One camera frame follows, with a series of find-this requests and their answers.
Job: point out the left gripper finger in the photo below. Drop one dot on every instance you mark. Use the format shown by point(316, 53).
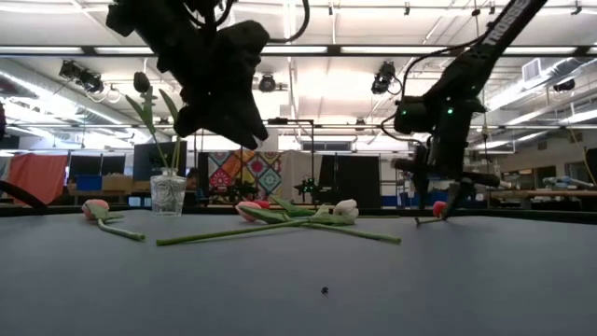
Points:
point(238, 123)
point(189, 120)

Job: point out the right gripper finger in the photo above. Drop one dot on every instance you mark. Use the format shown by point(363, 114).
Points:
point(423, 189)
point(455, 196)

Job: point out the white artificial tulip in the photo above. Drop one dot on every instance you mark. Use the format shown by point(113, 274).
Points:
point(347, 207)

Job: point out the pink artificial tulip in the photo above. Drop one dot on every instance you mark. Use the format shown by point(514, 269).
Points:
point(93, 207)
point(246, 210)

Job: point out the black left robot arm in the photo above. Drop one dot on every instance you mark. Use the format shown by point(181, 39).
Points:
point(140, 18)

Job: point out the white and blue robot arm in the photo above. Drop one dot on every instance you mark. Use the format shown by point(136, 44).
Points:
point(566, 182)

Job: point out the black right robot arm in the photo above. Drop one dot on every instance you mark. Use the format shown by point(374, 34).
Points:
point(466, 74)

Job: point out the clear glass vase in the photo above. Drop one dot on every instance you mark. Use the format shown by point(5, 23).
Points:
point(168, 196)

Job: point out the row of blue bins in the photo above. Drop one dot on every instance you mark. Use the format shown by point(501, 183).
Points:
point(396, 200)

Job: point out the black ceiling spotlight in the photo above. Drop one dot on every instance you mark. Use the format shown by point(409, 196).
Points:
point(383, 77)
point(88, 81)
point(267, 84)

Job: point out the colourful patchwork quilt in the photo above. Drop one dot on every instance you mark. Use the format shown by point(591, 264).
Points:
point(261, 172)

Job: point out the large black monitor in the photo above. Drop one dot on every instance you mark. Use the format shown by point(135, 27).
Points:
point(142, 163)

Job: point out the black panel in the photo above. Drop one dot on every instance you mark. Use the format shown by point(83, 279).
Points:
point(350, 182)

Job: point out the background robot with green lights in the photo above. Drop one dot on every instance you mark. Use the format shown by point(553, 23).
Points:
point(307, 186)

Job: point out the cardboard box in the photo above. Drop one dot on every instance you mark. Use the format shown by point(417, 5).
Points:
point(116, 183)

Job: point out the wooden background table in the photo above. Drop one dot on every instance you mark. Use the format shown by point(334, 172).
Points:
point(559, 192)

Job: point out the dark background screens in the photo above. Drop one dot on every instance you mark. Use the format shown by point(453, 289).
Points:
point(86, 165)

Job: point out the blue storage bin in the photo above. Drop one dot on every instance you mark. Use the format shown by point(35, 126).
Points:
point(88, 183)

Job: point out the white air vent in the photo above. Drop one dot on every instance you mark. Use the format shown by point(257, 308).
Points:
point(531, 70)

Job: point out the small black ceiling fixture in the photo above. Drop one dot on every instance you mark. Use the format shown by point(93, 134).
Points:
point(564, 85)

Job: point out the blue table mat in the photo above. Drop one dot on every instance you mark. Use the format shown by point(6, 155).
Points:
point(298, 280)

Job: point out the orange cloth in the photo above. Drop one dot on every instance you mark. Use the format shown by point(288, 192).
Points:
point(37, 175)

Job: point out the black metal stand frame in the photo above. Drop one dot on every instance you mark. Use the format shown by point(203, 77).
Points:
point(298, 121)

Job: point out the thin black frame bar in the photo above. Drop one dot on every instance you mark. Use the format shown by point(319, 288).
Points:
point(536, 126)

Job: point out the frame bar with light strips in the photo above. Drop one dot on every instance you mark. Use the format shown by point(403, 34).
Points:
point(333, 49)

